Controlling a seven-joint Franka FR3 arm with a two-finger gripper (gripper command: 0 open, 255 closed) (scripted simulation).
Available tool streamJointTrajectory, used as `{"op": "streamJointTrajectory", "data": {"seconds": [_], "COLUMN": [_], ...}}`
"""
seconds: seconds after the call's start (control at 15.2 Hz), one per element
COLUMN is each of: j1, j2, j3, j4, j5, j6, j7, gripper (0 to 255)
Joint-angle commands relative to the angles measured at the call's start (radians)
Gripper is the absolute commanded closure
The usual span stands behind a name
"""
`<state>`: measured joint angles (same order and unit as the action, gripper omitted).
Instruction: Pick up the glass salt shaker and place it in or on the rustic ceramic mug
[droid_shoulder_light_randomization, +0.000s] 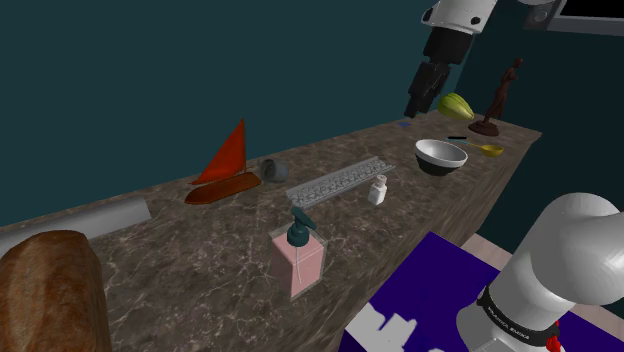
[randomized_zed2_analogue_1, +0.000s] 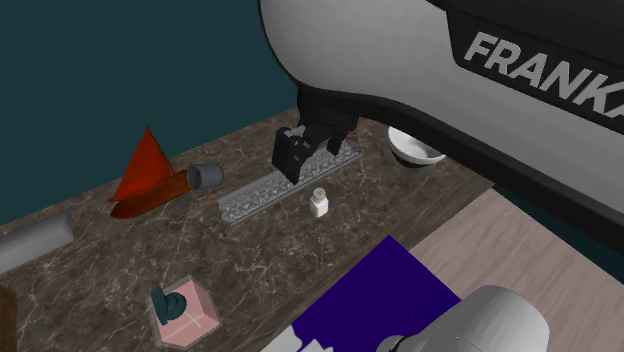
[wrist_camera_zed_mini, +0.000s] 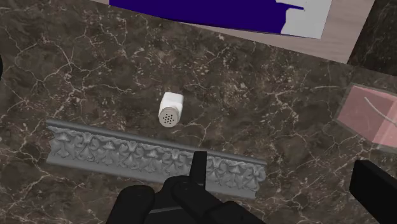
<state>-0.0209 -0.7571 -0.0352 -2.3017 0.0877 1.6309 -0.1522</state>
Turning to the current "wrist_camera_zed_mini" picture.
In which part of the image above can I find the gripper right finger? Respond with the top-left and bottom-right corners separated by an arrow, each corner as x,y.
349,159 -> 397,224

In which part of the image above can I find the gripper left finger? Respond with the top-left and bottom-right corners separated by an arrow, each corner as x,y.
106,151 -> 265,224

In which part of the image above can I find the white salt shaker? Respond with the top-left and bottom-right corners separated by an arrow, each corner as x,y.
158,92 -> 185,128

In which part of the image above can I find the grey ornate carved moulding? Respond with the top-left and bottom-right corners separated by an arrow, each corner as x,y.
45,118 -> 268,199

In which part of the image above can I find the pink box with grey rim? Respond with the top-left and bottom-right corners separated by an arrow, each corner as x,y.
334,82 -> 397,153

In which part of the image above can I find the blue and white flat sheet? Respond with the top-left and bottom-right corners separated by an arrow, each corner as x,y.
108,0 -> 333,40

